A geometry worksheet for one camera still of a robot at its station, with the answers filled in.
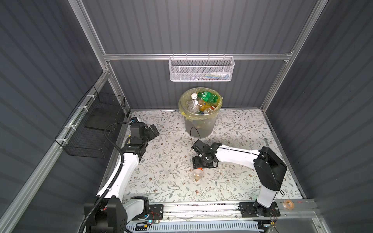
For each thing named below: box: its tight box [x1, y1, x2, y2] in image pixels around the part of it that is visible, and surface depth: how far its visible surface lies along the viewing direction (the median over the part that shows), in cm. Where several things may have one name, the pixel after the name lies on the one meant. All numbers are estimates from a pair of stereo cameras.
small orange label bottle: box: [192, 167, 205, 180], surface depth 86 cm
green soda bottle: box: [197, 91, 219, 104], surface depth 95 cm
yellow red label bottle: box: [199, 100, 211, 112], surface depth 88 cm
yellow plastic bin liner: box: [178, 87, 223, 121], surface depth 91 cm
